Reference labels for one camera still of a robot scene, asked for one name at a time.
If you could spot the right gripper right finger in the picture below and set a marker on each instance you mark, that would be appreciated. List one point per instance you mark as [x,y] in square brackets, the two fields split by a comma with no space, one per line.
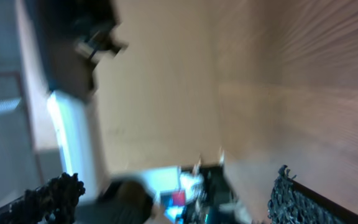
[292,202]

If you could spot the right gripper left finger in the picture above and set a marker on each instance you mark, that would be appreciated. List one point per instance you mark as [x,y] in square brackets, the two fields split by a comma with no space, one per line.
[55,202]

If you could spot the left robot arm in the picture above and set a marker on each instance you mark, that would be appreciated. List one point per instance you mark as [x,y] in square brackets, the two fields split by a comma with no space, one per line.
[71,37]

